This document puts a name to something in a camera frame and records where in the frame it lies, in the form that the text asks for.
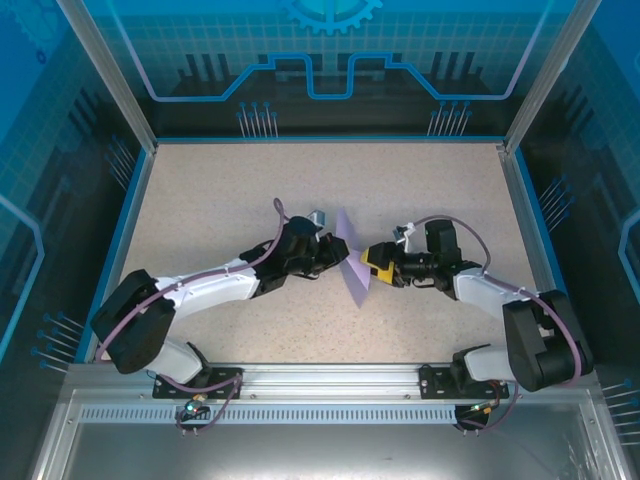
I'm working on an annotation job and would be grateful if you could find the purple cloth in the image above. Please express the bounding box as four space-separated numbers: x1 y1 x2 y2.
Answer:
335 206 372 310

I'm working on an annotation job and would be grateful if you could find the blue grid print side panel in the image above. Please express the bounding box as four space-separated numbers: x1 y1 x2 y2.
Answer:
514 0 640 480
0 0 151 480

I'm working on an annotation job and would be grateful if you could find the grey metal tray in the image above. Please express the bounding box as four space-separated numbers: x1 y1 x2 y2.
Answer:
29 389 621 480

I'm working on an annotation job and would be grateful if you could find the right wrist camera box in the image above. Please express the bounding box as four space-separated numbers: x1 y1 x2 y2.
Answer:
392 222 419 251

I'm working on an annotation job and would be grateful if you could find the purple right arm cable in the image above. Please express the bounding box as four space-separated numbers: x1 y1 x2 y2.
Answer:
412 214 586 436

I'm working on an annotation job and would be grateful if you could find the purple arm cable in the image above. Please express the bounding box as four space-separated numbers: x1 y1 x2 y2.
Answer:
412 214 586 436
95 197 289 436

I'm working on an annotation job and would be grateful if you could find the aluminium side rail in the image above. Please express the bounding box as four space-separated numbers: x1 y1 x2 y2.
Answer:
82 142 160 364
497 143 576 362

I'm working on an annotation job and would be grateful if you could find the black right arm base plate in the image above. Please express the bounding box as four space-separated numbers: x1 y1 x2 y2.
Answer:
418 364 511 400

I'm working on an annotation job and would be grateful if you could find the aluminium mounting rail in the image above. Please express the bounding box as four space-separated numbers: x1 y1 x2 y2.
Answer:
64 362 599 402

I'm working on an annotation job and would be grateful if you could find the dark circuit print wall panel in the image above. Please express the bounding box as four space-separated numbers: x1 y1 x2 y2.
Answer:
74 0 586 140

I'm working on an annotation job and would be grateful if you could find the cable connector with green light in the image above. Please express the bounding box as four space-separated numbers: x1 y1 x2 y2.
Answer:
182 392 209 419
467 399 501 419

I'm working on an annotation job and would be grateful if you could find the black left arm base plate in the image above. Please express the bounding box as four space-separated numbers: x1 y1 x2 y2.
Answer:
152 365 246 400

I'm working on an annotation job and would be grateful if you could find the slotted grey cable duct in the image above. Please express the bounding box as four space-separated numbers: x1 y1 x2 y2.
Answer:
78 405 464 426

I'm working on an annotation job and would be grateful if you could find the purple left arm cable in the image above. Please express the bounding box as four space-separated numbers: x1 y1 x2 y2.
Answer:
95 197 289 436

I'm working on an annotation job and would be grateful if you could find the aluminium frame post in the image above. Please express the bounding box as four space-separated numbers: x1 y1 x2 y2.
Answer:
54 0 160 152
501 0 604 154

